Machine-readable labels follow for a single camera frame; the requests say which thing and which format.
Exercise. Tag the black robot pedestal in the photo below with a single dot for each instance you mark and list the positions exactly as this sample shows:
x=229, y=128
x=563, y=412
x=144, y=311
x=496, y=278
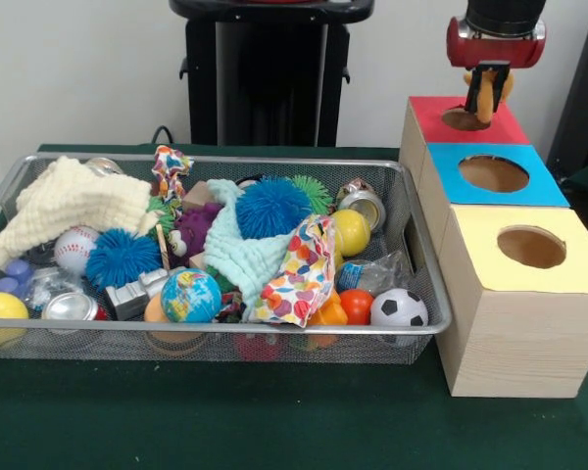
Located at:
x=274, y=73

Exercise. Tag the white baseball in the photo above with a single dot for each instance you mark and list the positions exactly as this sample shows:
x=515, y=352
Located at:
x=72, y=249

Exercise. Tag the blue spiky toy with eyes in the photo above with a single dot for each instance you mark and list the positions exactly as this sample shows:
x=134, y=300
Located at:
x=273, y=208

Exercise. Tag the globe print ball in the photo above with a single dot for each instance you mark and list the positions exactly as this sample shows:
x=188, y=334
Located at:
x=191, y=295

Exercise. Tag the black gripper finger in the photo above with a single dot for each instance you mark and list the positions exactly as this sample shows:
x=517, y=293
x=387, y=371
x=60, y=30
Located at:
x=475, y=90
x=502, y=88

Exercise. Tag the black and white soccer ball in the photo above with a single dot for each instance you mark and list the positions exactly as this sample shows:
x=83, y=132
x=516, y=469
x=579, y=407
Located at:
x=399, y=307

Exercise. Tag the blue spiky ball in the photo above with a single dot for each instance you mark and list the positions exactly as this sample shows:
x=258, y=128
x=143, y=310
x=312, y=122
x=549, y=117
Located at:
x=122, y=259

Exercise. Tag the mint green waffle cloth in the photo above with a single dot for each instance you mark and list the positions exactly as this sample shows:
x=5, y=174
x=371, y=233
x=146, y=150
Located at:
x=230, y=249

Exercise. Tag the wooden box with three holes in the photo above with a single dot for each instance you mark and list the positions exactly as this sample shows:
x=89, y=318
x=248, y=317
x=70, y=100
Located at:
x=519, y=343

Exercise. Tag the orange brown plush toy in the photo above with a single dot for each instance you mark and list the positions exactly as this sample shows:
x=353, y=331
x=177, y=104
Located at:
x=485, y=105

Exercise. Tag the small knotted multicoloured cloth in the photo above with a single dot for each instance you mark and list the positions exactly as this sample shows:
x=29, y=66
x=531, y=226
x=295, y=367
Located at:
x=169, y=171

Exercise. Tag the cream waffle cloth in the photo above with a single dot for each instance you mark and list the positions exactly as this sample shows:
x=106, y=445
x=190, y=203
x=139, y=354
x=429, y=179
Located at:
x=78, y=196

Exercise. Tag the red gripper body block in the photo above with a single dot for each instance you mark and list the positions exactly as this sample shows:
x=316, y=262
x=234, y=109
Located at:
x=495, y=51

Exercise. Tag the dark green table cloth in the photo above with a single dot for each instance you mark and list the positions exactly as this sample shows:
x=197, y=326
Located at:
x=274, y=416

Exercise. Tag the large multicoloured patterned cloth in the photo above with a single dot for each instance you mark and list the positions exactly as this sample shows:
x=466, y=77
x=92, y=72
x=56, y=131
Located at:
x=304, y=274

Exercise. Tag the red soda can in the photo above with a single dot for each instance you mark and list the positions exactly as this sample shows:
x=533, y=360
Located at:
x=68, y=307

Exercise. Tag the smooth yellow ball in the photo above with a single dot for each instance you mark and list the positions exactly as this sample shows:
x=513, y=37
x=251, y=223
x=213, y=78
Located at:
x=350, y=231

